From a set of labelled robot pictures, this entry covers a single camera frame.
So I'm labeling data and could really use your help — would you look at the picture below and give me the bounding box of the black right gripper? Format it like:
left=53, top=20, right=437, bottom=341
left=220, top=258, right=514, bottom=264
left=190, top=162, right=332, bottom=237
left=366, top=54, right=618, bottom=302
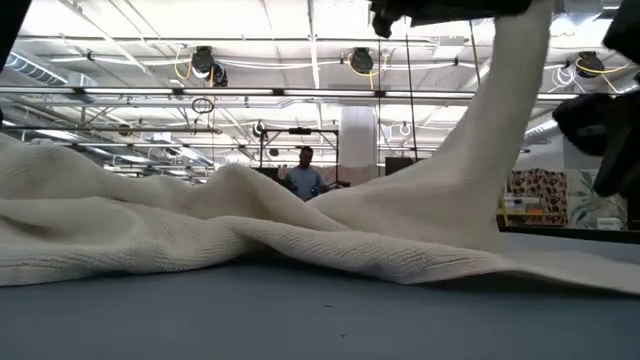
left=369, top=0, right=532, bottom=39

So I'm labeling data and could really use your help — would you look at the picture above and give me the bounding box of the cream plaid waffle towel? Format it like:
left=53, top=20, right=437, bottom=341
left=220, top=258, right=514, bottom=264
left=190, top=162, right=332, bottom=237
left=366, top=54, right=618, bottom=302
left=0, top=0, right=640, bottom=296

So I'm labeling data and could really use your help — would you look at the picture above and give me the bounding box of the white building pillar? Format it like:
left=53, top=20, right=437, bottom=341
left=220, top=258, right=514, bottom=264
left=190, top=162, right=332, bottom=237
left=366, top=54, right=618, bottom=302
left=339, top=105, right=379, bottom=169

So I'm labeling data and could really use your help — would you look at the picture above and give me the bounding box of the pink hanging cloth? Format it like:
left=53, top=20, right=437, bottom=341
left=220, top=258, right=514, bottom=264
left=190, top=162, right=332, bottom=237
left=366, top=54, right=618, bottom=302
left=319, top=164, right=380, bottom=187

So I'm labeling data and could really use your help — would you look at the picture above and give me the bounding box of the brown patterned fabric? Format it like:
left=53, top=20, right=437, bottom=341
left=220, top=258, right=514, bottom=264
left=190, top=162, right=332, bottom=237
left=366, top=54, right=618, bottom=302
left=509, top=168, right=569, bottom=227

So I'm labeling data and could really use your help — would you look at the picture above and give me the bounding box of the person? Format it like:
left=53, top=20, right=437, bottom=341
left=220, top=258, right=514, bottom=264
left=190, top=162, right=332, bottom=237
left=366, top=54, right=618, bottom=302
left=285, top=145, right=329, bottom=202

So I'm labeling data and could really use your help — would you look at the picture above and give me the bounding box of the floral patterned fabric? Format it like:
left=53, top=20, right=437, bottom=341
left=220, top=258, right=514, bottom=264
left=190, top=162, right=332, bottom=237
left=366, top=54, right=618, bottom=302
left=567, top=169, right=629, bottom=230

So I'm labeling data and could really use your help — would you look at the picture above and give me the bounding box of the long ceiling light bar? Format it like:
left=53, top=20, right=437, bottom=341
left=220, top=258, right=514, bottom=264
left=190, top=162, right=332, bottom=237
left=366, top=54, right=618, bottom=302
left=0, top=87, right=581, bottom=100

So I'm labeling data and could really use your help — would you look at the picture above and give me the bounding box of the black metal frame stand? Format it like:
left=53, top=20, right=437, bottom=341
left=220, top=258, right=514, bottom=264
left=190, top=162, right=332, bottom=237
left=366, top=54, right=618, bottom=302
left=258, top=127, right=340, bottom=189

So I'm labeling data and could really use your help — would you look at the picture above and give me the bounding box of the black hanging cable loop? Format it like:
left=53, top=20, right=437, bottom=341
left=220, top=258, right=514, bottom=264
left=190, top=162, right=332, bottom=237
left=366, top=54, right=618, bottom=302
left=191, top=96, right=216, bottom=115

